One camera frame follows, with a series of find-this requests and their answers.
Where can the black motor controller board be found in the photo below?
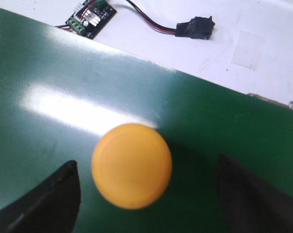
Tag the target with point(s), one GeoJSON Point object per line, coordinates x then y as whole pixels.
{"type": "Point", "coordinates": [90, 17]}

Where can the yellow mushroom push button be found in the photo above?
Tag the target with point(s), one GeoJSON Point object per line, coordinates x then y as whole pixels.
{"type": "Point", "coordinates": [132, 166]}

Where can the green conveyor belt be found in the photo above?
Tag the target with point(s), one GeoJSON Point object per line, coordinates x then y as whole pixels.
{"type": "Point", "coordinates": [60, 93]}

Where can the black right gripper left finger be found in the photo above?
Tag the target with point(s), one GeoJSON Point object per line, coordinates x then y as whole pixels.
{"type": "Point", "coordinates": [51, 207]}

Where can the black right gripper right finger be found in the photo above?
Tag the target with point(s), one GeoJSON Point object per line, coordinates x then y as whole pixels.
{"type": "Point", "coordinates": [249, 203]}

